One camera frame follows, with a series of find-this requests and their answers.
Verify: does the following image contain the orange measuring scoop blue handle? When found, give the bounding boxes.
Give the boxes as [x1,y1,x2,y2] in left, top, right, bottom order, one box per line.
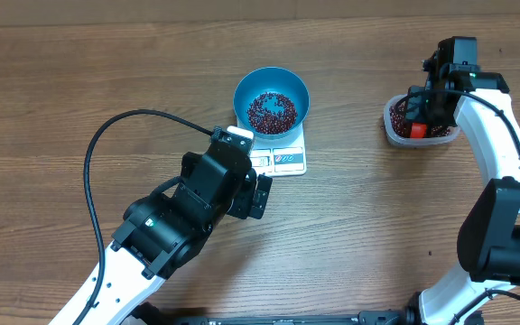
[410,123,428,139]

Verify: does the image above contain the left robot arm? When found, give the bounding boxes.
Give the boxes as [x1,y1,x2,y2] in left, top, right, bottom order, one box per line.
[52,132,272,324]

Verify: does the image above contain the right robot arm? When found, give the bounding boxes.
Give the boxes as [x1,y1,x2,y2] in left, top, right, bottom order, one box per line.
[395,36,520,324]

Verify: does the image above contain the white kitchen scale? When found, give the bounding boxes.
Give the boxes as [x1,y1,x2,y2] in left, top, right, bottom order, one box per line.
[250,124,307,177]

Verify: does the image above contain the red beans in bowl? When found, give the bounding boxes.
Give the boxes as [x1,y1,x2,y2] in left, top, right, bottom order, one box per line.
[246,92,298,135]

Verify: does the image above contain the blue bowl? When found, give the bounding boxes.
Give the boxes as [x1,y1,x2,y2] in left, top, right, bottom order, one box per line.
[233,67,311,135]

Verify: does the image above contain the clear plastic container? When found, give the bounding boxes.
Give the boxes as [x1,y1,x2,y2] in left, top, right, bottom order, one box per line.
[383,94,460,148]

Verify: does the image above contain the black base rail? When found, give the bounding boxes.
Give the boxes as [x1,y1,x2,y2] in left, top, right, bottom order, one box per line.
[124,302,417,325]

